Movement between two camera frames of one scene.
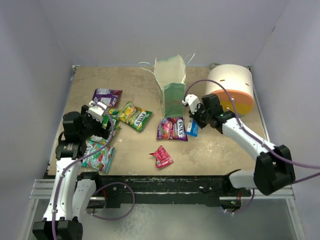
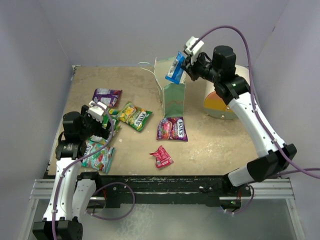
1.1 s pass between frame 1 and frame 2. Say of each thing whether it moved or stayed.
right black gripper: moved
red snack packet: stayed
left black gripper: stayed
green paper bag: stayed
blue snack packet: moved
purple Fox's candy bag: stayed
